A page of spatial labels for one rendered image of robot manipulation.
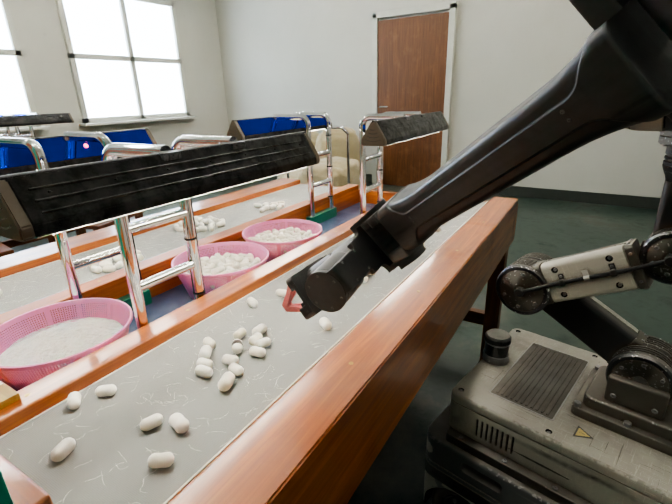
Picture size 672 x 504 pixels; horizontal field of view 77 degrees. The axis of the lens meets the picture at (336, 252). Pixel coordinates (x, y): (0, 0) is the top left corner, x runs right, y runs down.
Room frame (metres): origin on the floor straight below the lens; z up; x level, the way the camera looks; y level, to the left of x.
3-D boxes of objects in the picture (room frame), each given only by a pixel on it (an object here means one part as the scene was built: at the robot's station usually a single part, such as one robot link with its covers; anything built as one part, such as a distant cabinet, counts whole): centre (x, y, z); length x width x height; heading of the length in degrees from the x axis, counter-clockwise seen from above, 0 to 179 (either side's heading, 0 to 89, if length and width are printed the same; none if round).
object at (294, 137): (0.75, 0.23, 1.08); 0.62 x 0.08 x 0.07; 148
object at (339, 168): (4.21, 0.02, 0.41); 0.74 x 0.56 x 0.39; 147
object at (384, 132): (1.57, -0.28, 1.08); 0.62 x 0.08 x 0.07; 148
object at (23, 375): (0.75, 0.55, 0.72); 0.27 x 0.27 x 0.10
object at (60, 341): (0.75, 0.55, 0.71); 0.22 x 0.22 x 0.06
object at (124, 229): (0.79, 0.29, 0.90); 0.20 x 0.19 x 0.45; 148
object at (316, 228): (1.36, 0.18, 0.72); 0.27 x 0.27 x 0.10
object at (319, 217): (1.83, 0.12, 0.90); 0.20 x 0.19 x 0.45; 148
